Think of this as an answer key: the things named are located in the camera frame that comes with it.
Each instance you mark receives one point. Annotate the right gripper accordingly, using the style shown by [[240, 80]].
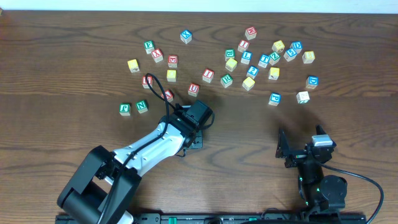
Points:
[[301, 157]]

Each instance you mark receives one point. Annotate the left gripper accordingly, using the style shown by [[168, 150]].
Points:
[[196, 140]]

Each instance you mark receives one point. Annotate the yellow O block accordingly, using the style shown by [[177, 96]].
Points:
[[171, 75]]

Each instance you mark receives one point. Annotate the green R block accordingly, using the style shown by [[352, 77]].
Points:
[[226, 80]]

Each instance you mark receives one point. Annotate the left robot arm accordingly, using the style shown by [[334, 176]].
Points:
[[103, 185]]

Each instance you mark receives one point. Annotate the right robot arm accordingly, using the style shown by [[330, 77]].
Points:
[[323, 194]]

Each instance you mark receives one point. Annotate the red U block centre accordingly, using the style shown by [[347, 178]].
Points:
[[193, 89]]

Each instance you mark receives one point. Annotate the red u block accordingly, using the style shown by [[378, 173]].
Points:
[[193, 89], [147, 82]]

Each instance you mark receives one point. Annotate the red A block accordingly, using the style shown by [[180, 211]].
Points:
[[169, 95]]

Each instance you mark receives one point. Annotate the plain L block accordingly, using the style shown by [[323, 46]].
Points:
[[302, 97]]

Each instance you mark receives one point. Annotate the red I block centre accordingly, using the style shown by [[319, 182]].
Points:
[[208, 75]]

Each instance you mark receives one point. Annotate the red i block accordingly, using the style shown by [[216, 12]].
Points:
[[208, 75], [243, 46]]

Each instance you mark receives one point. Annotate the blue P block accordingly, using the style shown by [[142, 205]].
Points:
[[274, 99]]

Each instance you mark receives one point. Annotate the green N block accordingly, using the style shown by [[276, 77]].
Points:
[[142, 106]]

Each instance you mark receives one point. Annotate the red U block left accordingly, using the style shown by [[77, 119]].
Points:
[[147, 82]]

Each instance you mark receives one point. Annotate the blue D block right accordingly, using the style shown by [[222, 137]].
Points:
[[312, 82]]

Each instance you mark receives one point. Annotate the blue d block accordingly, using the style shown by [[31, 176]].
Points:
[[296, 46], [312, 82]]

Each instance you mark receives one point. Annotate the red E block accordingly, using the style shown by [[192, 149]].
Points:
[[173, 61]]

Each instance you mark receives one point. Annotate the green J block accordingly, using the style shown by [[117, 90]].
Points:
[[125, 109]]

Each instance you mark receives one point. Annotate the yellow S block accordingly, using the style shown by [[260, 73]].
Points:
[[248, 83]]

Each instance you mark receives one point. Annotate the yellow block under B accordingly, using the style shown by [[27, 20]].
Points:
[[231, 64]]

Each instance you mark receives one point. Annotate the yellow hammer block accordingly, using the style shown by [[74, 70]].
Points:
[[274, 73]]

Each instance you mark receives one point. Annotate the green B block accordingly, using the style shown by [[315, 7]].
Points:
[[229, 53]]

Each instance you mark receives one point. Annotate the blue 2 block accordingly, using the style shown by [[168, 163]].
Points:
[[252, 72]]

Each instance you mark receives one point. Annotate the yellow block far left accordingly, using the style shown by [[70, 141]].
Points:
[[133, 66]]

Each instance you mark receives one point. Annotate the green F block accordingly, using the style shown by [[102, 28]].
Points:
[[149, 46]]

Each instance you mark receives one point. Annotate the blue X block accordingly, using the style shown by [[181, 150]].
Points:
[[186, 36]]

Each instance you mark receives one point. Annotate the yellow 8 block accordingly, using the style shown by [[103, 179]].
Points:
[[308, 57]]

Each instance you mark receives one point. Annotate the blue L block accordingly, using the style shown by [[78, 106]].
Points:
[[246, 57]]

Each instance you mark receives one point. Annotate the green Z block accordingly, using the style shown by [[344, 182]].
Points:
[[274, 58]]

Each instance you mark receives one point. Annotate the blue 5 block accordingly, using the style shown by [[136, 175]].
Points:
[[290, 54]]

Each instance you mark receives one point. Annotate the blue T block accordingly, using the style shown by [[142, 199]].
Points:
[[264, 61]]

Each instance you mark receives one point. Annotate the red I block upper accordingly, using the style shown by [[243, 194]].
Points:
[[243, 46]]

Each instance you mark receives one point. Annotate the blue D block upper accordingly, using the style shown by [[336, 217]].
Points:
[[296, 46]]

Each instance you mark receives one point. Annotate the yellow block upper right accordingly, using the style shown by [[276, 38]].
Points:
[[278, 46]]

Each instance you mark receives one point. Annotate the red block top right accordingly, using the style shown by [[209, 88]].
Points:
[[251, 33]]

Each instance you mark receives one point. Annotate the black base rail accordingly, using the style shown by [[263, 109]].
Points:
[[269, 217]]

